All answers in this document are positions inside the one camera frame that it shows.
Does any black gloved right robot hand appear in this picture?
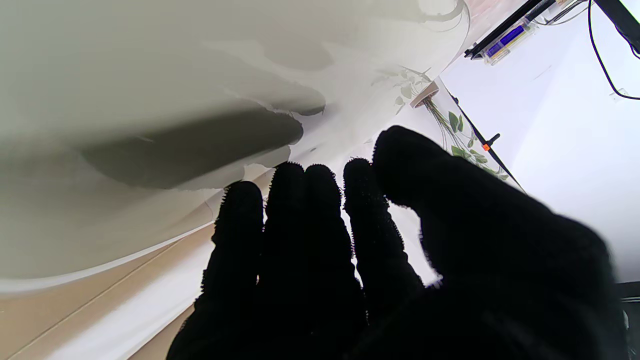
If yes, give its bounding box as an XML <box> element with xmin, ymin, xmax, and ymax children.
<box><xmin>167</xmin><ymin>125</ymin><xmax>631</xmax><ymax>360</ymax></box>

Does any beige hard-shell suitcase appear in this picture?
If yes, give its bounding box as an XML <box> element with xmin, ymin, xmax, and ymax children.
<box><xmin>0</xmin><ymin>0</ymin><xmax>472</xmax><ymax>294</ymax></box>

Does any black metal stand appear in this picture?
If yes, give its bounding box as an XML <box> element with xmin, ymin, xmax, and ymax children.
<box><xmin>446</xmin><ymin>91</ymin><xmax>527</xmax><ymax>194</ymax></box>

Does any beige plant pot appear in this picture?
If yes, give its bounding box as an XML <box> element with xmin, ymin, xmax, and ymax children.
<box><xmin>410</xmin><ymin>81</ymin><xmax>441</xmax><ymax>109</ymax></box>

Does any clear box blue label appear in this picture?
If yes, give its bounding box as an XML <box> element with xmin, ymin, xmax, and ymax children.
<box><xmin>482</xmin><ymin>21</ymin><xmax>537</xmax><ymax>67</ymax></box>

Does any black metal bar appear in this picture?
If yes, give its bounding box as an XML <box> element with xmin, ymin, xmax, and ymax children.
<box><xmin>464</xmin><ymin>0</ymin><xmax>557</xmax><ymax>60</ymax></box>

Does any thick black pole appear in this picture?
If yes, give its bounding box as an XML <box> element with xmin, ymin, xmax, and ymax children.
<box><xmin>594</xmin><ymin>0</ymin><xmax>640</xmax><ymax>52</ymax></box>

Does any thin black cable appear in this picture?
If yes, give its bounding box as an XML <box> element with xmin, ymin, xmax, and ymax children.
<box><xmin>587</xmin><ymin>0</ymin><xmax>640</xmax><ymax>102</ymax></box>

